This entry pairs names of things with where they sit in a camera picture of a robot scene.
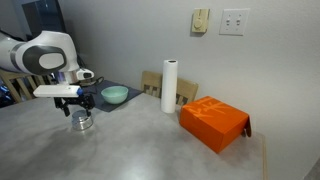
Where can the orange cardboard box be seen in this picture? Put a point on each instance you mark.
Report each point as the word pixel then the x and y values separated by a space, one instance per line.
pixel 213 124

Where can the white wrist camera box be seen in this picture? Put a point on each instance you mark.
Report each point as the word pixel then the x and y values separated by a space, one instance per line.
pixel 56 90

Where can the wooden chair with short slats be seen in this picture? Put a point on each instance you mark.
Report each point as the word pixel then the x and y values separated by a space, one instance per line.
pixel 187 88

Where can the mint green bowl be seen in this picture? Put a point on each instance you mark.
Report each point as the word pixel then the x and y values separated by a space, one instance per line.
pixel 115 95

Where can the beige wall thermostat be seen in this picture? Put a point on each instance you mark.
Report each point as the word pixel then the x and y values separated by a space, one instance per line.
pixel 200 20

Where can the white paper towel roll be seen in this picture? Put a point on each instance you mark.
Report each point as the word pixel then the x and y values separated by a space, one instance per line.
pixel 169 86

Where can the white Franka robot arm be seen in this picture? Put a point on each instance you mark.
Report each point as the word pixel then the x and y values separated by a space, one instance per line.
pixel 43 60

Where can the small silver metal tin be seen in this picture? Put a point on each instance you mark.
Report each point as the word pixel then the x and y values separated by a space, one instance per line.
pixel 81 122

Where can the light wooden slat-back chair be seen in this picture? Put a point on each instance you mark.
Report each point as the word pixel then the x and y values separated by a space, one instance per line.
pixel 20 83

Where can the white double switch plate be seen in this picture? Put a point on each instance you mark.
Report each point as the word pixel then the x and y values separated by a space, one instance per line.
pixel 234 22

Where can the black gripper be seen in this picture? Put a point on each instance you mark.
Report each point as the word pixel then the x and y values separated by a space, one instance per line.
pixel 78 101

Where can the dark grey cloth mat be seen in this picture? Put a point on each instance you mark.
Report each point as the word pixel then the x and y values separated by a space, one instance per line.
pixel 133 93

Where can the dark tall panel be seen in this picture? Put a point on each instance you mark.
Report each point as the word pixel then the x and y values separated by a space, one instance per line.
pixel 46 16

